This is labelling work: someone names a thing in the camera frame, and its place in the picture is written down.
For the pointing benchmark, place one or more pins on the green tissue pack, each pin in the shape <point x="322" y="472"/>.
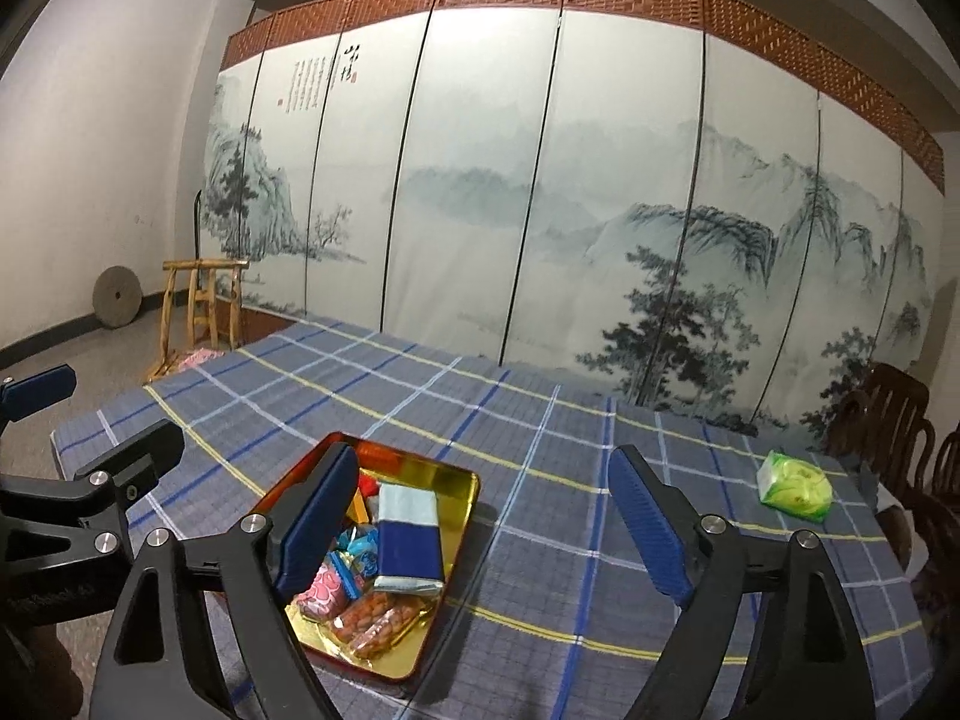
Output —
<point x="795" y="487"/>

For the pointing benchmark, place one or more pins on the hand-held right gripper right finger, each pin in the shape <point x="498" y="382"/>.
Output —
<point x="649" y="532"/>

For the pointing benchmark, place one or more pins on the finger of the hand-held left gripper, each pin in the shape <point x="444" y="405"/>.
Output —
<point x="41" y="390"/>
<point x="135" y="454"/>

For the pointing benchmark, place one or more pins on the cyan candy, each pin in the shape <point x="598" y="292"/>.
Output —
<point x="364" y="544"/>

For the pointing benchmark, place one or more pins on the pink cloth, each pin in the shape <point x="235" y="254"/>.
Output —
<point x="199" y="358"/>

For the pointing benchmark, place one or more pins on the landscape painted folding screen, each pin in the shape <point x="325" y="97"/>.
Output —
<point x="487" y="165"/>

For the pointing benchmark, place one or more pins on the red snack packet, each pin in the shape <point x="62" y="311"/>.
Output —
<point x="366" y="484"/>

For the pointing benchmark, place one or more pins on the clear peanut brittle packet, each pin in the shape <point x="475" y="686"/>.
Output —
<point x="360" y="611"/>
<point x="390" y="634"/>

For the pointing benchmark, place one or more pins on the red tin box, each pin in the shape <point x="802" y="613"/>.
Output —
<point x="442" y="480"/>

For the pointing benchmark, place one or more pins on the blue striped candy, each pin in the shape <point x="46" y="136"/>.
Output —
<point x="346" y="577"/>

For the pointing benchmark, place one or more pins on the black cane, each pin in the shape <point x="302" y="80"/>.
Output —
<point x="197" y="225"/>

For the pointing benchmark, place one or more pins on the dark wooden chair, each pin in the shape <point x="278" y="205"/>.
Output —
<point x="937" y="510"/>
<point x="885" y="420"/>

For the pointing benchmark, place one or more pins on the light wooden stool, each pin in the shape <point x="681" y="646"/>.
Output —
<point x="206" y="264"/>

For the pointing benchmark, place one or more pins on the blue and white snack packet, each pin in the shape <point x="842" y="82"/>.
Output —
<point x="405" y="540"/>

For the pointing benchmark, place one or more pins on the pink snack packet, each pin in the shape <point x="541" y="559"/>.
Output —
<point x="326" y="592"/>

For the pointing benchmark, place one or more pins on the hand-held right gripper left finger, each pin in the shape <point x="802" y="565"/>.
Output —
<point x="319" y="525"/>

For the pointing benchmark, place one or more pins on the round millstone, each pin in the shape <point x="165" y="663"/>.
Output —
<point x="118" y="298"/>

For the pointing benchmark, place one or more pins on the orange snack packet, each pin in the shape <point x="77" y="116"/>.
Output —
<point x="360" y="510"/>

